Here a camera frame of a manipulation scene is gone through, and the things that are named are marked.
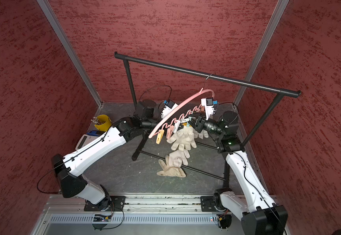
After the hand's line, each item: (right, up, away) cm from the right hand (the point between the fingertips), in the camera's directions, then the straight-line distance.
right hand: (183, 119), depth 64 cm
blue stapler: (-58, -10, +31) cm, 66 cm away
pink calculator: (-64, -15, +31) cm, 73 cm away
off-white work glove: (+1, -10, +6) cm, 12 cm away
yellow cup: (-49, -4, +31) cm, 58 cm away
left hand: (-1, -5, +1) cm, 5 cm away
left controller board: (-40, -50, +7) cm, 64 cm away
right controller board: (+21, -51, +7) cm, 56 cm away
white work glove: (+13, -8, +15) cm, 22 cm away
